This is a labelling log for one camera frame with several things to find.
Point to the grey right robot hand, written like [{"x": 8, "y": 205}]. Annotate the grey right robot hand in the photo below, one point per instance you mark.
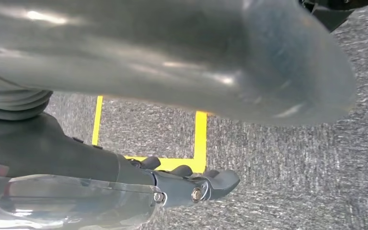
[{"x": 171, "y": 47}]

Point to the dark round object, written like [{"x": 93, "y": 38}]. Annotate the dark round object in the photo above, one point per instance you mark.
[{"x": 333, "y": 12}]

